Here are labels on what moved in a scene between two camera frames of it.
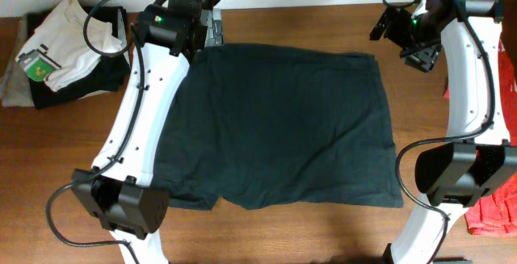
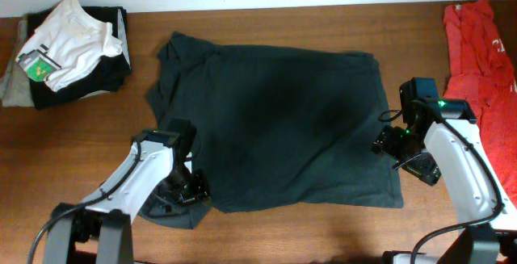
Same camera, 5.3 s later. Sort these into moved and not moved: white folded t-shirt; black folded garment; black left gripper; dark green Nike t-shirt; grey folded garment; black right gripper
Moved: black right gripper; black left gripper
Not moved: grey folded garment; dark green Nike t-shirt; white folded t-shirt; black folded garment
